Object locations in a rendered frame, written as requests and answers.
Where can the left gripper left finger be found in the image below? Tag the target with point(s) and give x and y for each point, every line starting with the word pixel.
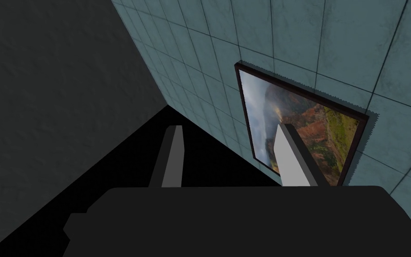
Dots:
pixel 171 160

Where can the dark framed landscape picture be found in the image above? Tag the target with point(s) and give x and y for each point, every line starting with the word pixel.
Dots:
pixel 262 107

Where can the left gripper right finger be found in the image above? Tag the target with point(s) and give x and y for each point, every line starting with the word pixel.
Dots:
pixel 291 160

